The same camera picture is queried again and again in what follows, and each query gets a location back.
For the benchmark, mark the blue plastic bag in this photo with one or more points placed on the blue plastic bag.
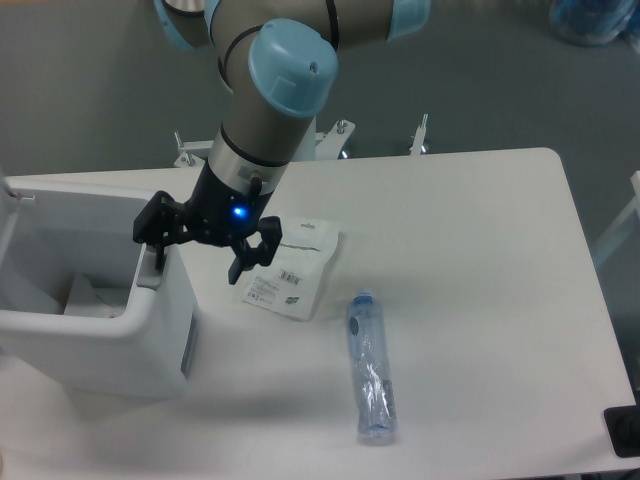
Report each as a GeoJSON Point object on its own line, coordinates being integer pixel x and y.
{"type": "Point", "coordinates": [590, 23]}

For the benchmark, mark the black device at table edge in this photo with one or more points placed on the black device at table edge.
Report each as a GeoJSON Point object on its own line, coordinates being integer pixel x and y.
{"type": "Point", "coordinates": [623, 427]}

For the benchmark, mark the white pedestal base frame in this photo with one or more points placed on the white pedestal base frame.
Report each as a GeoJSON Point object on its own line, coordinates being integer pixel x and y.
{"type": "Point", "coordinates": [330, 145]}

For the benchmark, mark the white trash can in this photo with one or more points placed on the white trash can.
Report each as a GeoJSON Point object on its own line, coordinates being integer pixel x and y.
{"type": "Point", "coordinates": [85, 304]}

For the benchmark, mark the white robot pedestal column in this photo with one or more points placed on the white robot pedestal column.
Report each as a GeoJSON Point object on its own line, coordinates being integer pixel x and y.
{"type": "Point", "coordinates": [307, 146]}

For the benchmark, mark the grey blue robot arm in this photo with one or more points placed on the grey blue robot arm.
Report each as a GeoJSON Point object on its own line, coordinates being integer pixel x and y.
{"type": "Point", "coordinates": [279, 59]}

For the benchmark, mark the white plastic package bag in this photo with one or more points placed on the white plastic package bag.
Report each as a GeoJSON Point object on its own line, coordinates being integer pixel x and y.
{"type": "Point", "coordinates": [289, 285]}

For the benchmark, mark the clear plastic water bottle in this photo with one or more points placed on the clear plastic water bottle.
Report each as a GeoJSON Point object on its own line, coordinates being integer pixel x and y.
{"type": "Point", "coordinates": [371, 372]}

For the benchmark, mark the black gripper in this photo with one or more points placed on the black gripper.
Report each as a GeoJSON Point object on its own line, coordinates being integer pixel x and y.
{"type": "Point", "coordinates": [216, 214]}

